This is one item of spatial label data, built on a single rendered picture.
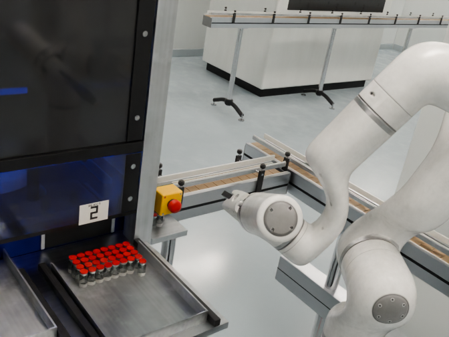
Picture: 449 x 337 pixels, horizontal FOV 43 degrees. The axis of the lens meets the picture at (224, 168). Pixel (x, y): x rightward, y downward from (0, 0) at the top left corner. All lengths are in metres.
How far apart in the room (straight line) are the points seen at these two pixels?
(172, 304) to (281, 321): 1.49
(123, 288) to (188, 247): 1.82
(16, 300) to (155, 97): 0.61
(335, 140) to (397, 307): 0.31
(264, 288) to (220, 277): 0.24
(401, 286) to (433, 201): 0.16
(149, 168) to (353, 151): 0.76
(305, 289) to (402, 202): 1.30
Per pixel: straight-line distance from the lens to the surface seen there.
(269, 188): 2.13
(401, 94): 0.95
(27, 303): 1.47
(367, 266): 1.06
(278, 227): 0.98
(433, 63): 0.96
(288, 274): 2.37
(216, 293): 3.00
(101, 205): 1.56
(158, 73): 1.48
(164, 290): 1.52
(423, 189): 1.05
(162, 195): 1.65
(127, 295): 1.50
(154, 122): 1.53
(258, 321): 2.89
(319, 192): 2.11
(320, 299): 2.28
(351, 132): 0.96
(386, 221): 1.12
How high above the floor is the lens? 1.81
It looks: 25 degrees down
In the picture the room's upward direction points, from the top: 10 degrees clockwise
